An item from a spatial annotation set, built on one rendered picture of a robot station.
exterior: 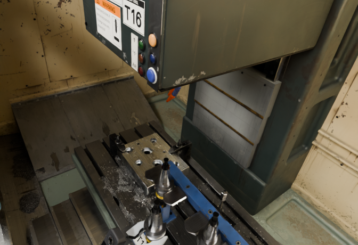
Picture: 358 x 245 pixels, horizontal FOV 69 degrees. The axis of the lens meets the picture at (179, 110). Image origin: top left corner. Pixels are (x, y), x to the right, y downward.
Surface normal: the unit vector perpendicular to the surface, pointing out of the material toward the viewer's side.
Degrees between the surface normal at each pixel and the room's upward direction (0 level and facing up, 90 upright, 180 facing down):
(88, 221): 7
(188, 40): 90
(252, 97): 90
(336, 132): 90
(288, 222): 0
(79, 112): 25
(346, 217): 90
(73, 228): 8
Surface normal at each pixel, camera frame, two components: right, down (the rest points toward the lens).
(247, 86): -0.80, 0.28
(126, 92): 0.32, -0.55
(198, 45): 0.59, 0.50
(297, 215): 0.09, -0.82
